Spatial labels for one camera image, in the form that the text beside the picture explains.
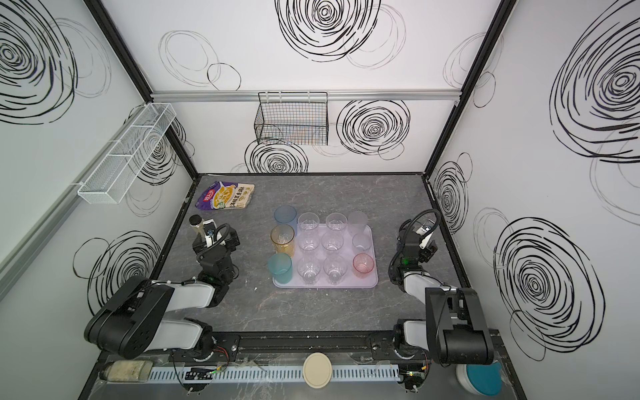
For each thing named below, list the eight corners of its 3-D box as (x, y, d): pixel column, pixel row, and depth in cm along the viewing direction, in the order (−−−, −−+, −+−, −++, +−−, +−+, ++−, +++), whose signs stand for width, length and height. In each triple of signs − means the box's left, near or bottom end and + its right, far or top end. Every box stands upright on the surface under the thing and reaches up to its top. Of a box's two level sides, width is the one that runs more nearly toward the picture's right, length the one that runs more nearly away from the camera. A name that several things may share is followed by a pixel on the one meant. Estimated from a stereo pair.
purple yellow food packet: (197, 210, 109) (195, 206, 107) (208, 185, 119) (205, 181, 117) (249, 210, 109) (248, 206, 107) (255, 185, 119) (254, 181, 117)
